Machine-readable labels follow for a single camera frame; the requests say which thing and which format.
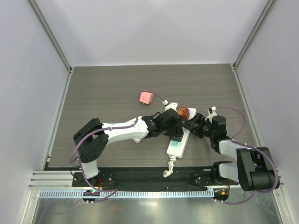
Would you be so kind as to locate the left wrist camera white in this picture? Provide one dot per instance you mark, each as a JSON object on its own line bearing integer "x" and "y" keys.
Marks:
{"x": 170, "y": 105}

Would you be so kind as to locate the white power strip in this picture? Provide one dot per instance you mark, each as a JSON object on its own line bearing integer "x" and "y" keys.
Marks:
{"x": 176, "y": 148}

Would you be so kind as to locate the left aluminium frame post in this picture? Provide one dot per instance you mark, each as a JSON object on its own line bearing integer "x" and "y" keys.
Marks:
{"x": 44, "y": 24}

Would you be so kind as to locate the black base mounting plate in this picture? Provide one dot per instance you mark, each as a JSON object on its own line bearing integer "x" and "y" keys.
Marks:
{"x": 150, "y": 179}

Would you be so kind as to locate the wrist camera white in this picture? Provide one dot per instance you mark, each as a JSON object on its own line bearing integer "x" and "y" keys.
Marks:
{"x": 170, "y": 105}
{"x": 211, "y": 113}

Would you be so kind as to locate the right aluminium frame post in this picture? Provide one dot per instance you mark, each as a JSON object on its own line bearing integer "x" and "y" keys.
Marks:
{"x": 257, "y": 26}

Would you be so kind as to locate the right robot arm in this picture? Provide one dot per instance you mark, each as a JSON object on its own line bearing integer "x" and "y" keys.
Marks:
{"x": 253, "y": 169}

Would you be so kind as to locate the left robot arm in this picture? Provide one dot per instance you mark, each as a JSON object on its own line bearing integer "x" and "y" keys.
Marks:
{"x": 92, "y": 139}

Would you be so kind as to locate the red-brown plug adapter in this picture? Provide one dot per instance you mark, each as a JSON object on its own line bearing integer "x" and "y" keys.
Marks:
{"x": 183, "y": 112}

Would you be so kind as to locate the white triangular socket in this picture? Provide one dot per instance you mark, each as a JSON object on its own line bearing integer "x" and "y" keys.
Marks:
{"x": 136, "y": 140}

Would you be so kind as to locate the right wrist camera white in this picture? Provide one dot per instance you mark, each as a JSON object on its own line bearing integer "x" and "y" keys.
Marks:
{"x": 211, "y": 113}

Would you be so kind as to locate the pink cube plug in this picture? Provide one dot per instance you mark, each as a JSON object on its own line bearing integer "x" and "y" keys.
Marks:
{"x": 146, "y": 97}

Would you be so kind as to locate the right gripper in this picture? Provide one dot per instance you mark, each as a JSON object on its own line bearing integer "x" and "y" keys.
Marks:
{"x": 198, "y": 121}

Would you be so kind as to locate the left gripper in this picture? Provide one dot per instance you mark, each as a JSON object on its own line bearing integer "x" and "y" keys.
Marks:
{"x": 177, "y": 130}

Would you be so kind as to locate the aluminium frame post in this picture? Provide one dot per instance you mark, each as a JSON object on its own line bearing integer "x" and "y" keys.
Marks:
{"x": 44, "y": 24}
{"x": 257, "y": 26}

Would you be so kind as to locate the white slotted cable duct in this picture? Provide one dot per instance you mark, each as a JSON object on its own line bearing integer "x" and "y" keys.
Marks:
{"x": 84, "y": 193}

